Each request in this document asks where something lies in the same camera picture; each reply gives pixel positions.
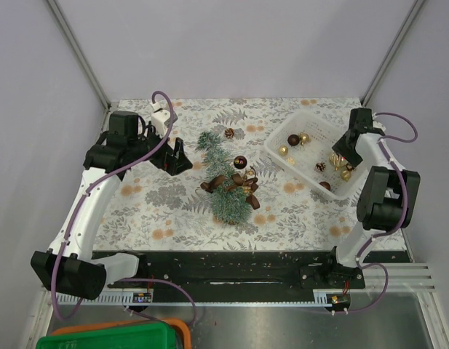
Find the dark brown bauble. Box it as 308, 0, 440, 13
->
287, 134, 301, 147
319, 181, 331, 191

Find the white slotted cable duct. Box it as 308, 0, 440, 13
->
58, 291, 153, 305

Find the small gold bell ornament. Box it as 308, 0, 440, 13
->
341, 169, 352, 182

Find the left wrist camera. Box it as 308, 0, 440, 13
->
151, 103, 178, 137

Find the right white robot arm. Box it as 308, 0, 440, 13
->
322, 108, 421, 288

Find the medium gold bauble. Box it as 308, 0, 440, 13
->
298, 132, 311, 146

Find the green plastic bin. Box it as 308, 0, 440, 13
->
36, 322, 191, 348

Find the dark red glossy bauble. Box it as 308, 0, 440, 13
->
233, 156, 247, 169

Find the brown ribbon gold berry garland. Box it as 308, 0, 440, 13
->
200, 167, 261, 210

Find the white plastic basket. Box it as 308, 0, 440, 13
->
263, 111, 367, 201

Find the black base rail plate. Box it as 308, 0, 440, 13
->
111, 251, 365, 304

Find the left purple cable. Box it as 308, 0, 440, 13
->
49, 90, 199, 322

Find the large gold striped bauble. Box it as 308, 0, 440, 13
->
329, 152, 347, 171

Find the floral patterned mat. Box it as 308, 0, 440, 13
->
94, 97, 365, 251

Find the small frosted christmas tree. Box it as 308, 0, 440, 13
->
196, 131, 252, 225

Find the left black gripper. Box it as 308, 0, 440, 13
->
129, 121, 193, 175

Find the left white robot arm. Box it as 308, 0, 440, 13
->
31, 108, 192, 300

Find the small gold bauble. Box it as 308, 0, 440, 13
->
279, 145, 288, 156

